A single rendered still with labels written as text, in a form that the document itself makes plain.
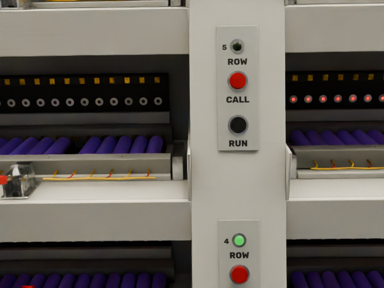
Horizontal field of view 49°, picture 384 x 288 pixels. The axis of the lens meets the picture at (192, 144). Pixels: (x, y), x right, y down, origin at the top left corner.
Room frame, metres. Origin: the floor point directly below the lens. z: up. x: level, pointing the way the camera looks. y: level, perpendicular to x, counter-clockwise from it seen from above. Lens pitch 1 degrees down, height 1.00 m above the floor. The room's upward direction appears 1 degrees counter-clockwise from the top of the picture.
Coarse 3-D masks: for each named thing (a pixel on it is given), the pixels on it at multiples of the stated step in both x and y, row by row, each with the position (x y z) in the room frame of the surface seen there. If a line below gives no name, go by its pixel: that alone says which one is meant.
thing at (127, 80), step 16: (0, 80) 0.58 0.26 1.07; (16, 80) 0.58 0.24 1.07; (32, 80) 0.58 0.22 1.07; (48, 80) 0.58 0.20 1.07; (64, 80) 0.58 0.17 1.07; (80, 80) 0.58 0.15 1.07; (96, 80) 0.58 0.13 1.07; (112, 80) 0.58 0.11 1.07; (128, 80) 0.58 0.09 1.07; (144, 80) 0.58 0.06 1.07; (160, 80) 0.58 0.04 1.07; (0, 96) 0.59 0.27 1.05; (16, 96) 0.59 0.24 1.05; (32, 96) 0.59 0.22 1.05; (48, 96) 0.59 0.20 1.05; (64, 96) 0.59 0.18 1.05; (80, 96) 0.59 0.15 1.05; (96, 96) 0.59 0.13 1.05; (112, 96) 0.59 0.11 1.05; (128, 96) 0.59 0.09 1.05; (144, 96) 0.59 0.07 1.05; (160, 96) 0.59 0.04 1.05; (0, 112) 0.60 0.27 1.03; (16, 112) 0.59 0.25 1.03; (32, 112) 0.59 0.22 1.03; (48, 112) 0.59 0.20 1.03; (64, 112) 0.59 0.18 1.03
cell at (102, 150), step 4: (104, 140) 0.54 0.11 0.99; (108, 140) 0.54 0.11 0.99; (112, 140) 0.54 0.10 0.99; (104, 144) 0.52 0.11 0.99; (108, 144) 0.53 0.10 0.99; (112, 144) 0.53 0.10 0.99; (116, 144) 0.55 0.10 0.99; (100, 148) 0.51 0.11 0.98; (104, 148) 0.51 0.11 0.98; (108, 148) 0.52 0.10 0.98; (112, 148) 0.53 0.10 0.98; (96, 152) 0.50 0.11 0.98; (100, 152) 0.50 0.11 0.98; (104, 152) 0.50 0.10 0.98; (108, 152) 0.51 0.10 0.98; (112, 152) 0.52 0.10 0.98
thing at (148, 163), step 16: (0, 160) 0.47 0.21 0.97; (16, 160) 0.47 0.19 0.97; (32, 160) 0.47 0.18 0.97; (48, 160) 0.47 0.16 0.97; (64, 160) 0.47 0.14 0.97; (80, 160) 0.46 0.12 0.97; (96, 160) 0.46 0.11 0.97; (112, 160) 0.46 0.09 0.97; (128, 160) 0.46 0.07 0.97; (144, 160) 0.46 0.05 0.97; (160, 160) 0.46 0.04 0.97; (128, 176) 0.45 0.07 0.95
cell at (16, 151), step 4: (28, 140) 0.54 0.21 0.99; (32, 140) 0.55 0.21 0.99; (36, 140) 0.55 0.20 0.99; (24, 144) 0.53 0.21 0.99; (28, 144) 0.53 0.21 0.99; (32, 144) 0.54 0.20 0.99; (36, 144) 0.55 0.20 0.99; (20, 148) 0.51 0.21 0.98; (24, 148) 0.52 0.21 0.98; (28, 148) 0.52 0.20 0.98; (32, 148) 0.53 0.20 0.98; (12, 152) 0.50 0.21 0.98; (16, 152) 0.50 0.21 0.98; (20, 152) 0.51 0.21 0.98; (24, 152) 0.51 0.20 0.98; (28, 152) 0.52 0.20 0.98
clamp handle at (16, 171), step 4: (12, 168) 0.43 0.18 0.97; (16, 168) 0.43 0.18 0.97; (12, 172) 0.43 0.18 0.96; (16, 172) 0.43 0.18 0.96; (20, 172) 0.43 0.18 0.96; (0, 176) 0.39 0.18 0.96; (4, 176) 0.39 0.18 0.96; (8, 176) 0.42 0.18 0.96; (12, 176) 0.42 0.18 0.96; (16, 176) 0.42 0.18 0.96; (20, 176) 0.43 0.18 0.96; (0, 180) 0.39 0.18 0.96; (4, 180) 0.39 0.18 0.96; (8, 180) 0.40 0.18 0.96; (12, 180) 0.41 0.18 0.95; (0, 184) 0.38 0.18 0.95
